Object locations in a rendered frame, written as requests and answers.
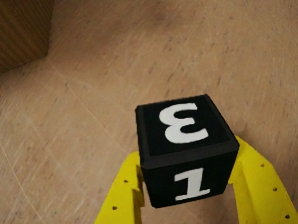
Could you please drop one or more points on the black digit cube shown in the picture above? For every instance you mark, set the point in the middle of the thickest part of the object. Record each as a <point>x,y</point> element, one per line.
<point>186,150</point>

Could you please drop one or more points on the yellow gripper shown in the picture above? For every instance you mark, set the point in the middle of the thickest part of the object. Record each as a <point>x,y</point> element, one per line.
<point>261,197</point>

